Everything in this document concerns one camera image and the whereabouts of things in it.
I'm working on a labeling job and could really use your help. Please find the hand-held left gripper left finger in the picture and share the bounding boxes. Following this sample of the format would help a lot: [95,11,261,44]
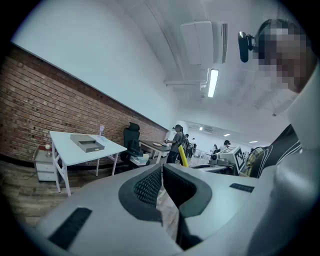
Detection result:
[37,163,185,256]

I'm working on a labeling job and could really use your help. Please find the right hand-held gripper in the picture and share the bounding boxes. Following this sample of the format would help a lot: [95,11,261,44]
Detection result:
[209,146,245,176]

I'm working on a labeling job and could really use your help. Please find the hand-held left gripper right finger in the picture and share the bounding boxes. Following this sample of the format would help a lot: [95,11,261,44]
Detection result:
[162,163,262,252]

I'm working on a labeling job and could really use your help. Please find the grey tray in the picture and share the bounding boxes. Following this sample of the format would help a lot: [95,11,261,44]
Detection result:
[69,133,106,154]

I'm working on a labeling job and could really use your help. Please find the yellow utility knife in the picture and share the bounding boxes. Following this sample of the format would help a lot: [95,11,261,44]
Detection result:
[177,145,190,168]

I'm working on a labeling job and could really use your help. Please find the yellow plaid cloth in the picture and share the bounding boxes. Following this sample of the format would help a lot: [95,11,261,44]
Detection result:
[241,146,266,177]

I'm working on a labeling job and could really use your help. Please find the person's black patterned shirt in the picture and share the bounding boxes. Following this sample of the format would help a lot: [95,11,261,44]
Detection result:
[257,123,303,179]

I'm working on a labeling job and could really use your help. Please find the white table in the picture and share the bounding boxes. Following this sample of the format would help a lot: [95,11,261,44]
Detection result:
[49,130,128,198]

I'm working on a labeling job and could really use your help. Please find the pale storage box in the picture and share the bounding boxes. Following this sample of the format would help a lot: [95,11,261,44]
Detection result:
[129,153,151,166]

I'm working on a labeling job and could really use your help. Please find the white drawer cabinet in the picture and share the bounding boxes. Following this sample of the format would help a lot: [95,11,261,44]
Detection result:
[33,145,60,183]

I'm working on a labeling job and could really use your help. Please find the black office chair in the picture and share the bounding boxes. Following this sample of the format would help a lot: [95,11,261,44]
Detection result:
[119,121,151,171]

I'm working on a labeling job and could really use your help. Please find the dark desk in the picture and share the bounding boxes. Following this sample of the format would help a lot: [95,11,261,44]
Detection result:
[138,139,172,165]

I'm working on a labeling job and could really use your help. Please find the long ceiling light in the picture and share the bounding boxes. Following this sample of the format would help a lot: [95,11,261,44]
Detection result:
[206,68,220,98]

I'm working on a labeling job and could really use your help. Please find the person's head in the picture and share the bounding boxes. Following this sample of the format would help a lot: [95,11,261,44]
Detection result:
[252,18,316,95]

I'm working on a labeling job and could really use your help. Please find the white ceiling air conditioner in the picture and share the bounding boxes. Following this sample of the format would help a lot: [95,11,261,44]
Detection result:
[179,20,229,66]

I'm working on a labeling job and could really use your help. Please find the black head-worn camera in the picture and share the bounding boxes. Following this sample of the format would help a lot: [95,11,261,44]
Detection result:
[237,31,258,63]

